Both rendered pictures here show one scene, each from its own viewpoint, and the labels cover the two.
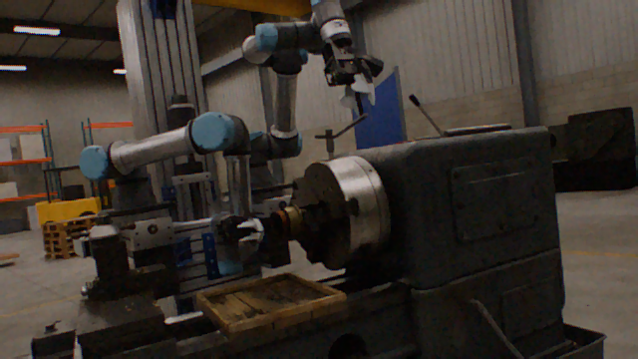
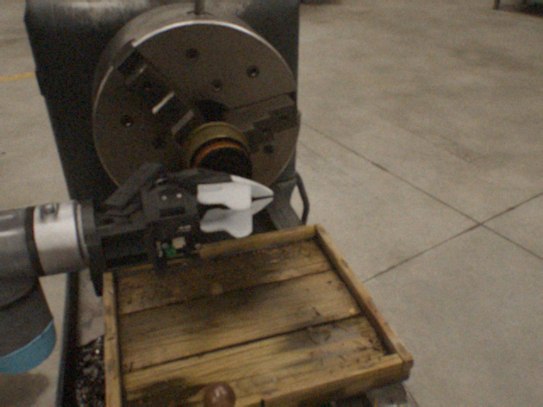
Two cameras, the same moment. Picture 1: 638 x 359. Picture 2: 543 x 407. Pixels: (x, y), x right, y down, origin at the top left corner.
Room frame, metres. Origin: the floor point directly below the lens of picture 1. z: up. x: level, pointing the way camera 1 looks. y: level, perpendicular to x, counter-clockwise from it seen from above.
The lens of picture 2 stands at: (1.11, 0.65, 1.39)
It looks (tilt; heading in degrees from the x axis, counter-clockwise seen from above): 33 degrees down; 279
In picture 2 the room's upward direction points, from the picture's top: straight up
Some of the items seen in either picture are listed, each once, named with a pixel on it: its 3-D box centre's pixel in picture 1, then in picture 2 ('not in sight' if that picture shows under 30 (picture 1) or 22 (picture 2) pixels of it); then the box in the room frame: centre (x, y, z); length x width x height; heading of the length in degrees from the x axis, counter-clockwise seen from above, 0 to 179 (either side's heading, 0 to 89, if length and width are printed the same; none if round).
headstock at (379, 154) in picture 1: (441, 198); (159, 58); (1.53, -0.40, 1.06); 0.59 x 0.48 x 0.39; 116
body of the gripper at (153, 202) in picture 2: (236, 228); (145, 226); (1.31, 0.25, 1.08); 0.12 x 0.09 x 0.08; 26
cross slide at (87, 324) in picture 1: (117, 310); not in sight; (1.08, 0.51, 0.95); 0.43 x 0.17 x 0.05; 26
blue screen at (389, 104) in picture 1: (377, 157); not in sight; (8.21, -1.09, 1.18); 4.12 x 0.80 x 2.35; 4
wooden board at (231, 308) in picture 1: (265, 300); (241, 315); (1.22, 0.18, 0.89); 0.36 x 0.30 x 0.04; 26
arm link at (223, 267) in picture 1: (231, 255); (2, 315); (1.47, 0.30, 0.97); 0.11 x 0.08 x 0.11; 168
